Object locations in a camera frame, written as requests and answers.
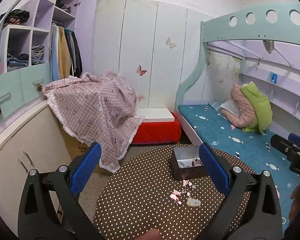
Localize pink checkered blanket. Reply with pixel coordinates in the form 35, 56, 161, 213
43, 72, 143, 173

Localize dark brown jewelry box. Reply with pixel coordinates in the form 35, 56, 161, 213
171, 146, 208, 181

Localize teal drawer unit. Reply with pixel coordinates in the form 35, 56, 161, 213
0, 63, 51, 124

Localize cardboard box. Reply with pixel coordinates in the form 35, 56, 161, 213
61, 128, 112, 176

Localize hanging clothes row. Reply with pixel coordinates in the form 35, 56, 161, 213
50, 23, 83, 81

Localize lilac cubby shelf unit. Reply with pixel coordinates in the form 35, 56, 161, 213
0, 0, 79, 74

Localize brown polka dot tablecloth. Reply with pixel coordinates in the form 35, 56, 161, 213
92, 144, 251, 240

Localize teal bunk bed frame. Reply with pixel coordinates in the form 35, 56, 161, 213
175, 3, 300, 108

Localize white wardrobe doors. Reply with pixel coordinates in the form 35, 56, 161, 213
90, 0, 210, 110

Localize red storage ottoman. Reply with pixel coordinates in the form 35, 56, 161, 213
131, 108, 181, 145

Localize pink hair clips pile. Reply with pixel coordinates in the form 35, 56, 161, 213
169, 180, 196, 205

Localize pink and green quilt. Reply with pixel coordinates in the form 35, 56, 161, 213
221, 81, 273, 133

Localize white pillow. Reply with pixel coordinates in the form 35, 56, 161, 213
220, 99, 240, 117

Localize operator left thumb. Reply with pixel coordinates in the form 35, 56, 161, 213
136, 229, 162, 240

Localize blue candy print mattress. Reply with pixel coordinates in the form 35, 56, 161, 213
178, 105, 300, 230

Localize cream low cabinet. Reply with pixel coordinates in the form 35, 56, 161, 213
0, 102, 71, 233

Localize white jade pendant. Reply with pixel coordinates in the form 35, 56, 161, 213
186, 197, 201, 207

